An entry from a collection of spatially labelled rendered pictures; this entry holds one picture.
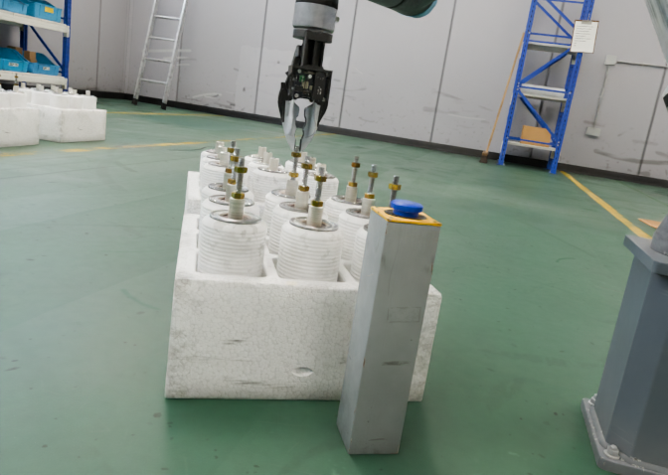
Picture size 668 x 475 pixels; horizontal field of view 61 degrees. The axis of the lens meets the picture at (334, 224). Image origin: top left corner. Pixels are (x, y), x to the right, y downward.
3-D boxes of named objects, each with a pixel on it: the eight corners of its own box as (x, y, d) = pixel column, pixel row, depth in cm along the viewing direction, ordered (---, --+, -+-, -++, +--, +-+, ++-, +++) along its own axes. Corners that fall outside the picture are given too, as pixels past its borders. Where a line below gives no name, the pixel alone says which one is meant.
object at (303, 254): (295, 354, 84) (311, 236, 80) (255, 329, 90) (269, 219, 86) (340, 341, 90) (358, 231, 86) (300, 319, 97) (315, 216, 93)
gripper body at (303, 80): (286, 98, 98) (295, 26, 95) (281, 97, 106) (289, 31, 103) (329, 105, 99) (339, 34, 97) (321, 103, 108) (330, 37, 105)
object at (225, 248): (217, 314, 93) (228, 208, 90) (265, 332, 90) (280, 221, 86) (177, 332, 85) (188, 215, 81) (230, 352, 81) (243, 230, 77)
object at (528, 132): (547, 146, 652) (551, 129, 647) (549, 147, 628) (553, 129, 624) (519, 142, 659) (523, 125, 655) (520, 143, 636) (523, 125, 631)
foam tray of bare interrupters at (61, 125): (104, 140, 344) (106, 110, 340) (61, 142, 306) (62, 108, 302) (49, 130, 351) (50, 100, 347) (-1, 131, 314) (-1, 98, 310)
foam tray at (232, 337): (358, 307, 126) (371, 230, 122) (421, 401, 89) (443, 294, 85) (176, 297, 116) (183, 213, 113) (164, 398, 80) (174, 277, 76)
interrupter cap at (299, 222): (312, 235, 81) (312, 230, 81) (278, 222, 86) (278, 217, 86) (348, 232, 86) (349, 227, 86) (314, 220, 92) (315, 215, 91)
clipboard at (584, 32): (592, 55, 582) (601, 15, 573) (593, 54, 578) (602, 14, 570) (568, 52, 588) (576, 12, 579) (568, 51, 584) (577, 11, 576)
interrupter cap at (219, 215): (230, 212, 88) (230, 207, 88) (270, 222, 85) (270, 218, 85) (198, 218, 82) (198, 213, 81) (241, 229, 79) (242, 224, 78)
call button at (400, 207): (414, 216, 73) (417, 200, 73) (425, 224, 69) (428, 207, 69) (384, 213, 72) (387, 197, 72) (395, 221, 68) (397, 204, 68)
